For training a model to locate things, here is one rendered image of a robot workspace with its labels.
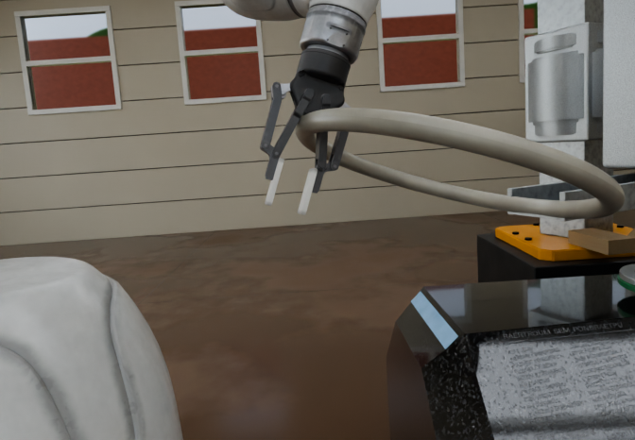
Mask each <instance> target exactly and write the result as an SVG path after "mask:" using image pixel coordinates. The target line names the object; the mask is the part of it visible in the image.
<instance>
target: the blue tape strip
mask: <svg viewBox="0 0 635 440"><path fill-rule="evenodd" d="M411 302H412V304H413V305H414V307H415V308H416V309H417V311H418V312H419V314H420V315H421V317H422V318H423V319H424V321H425V322H426V324H427V325H428V326H429V328H430V329H431V331H432V332H433V333H434V334H435V336H436V337H437V338H438V340H439V341H440V342H441V344H442V345H443V347H444V348H445V349H446V348H447V347H448V346H449V345H450V344H451V343H452V342H453V341H454V340H455V339H456V338H457V337H458V336H457V334H456V333H455V332H454V331H453V329H452V328H451V327H450V326H449V325H448V323H447V322H446V321H445V320H444V319H443V317H442V316H441V315H440V314H439V313H438V311H437V310H436V309H435V308H434V307H433V305H432V304H431V303H430V302H429V301H428V299H427V298H426V297H425V296H424V295H423V293H422V292H419V293H418V294H417V295H416V296H415V297H414V298H413V299H412V300H411Z"/></svg>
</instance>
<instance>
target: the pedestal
mask: <svg viewBox="0 0 635 440"><path fill-rule="evenodd" d="M633 263H635V256H629V257H615V258H600V259H586V260H571V261H557V262H551V261H544V260H539V259H537V258H535V257H533V256H531V255H529V254H527V253H526V252H524V251H522V250H520V249H519V248H517V247H515V246H513V245H510V244H509V243H507V242H505V241H503V240H501V239H499V238H497V237H496V236H495V233H487V234H477V266H478V283H480V282H495V281H510V280H525V279H553V278H569V277H583V276H598V275H613V274H619V270H620V268H622V267H623V266H625V265H629V264H633Z"/></svg>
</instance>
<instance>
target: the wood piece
mask: <svg viewBox="0 0 635 440"><path fill-rule="evenodd" d="M568 239H569V244H571V245H577V246H580V247H583V248H587V249H589V250H592V251H596V252H599V253H602V254H606V255H617V254H626V253H635V238H634V237H630V236H626V235H623V234H618V233H614V232H610V231H605V230H602V229H598V228H582V229H572V230H568Z"/></svg>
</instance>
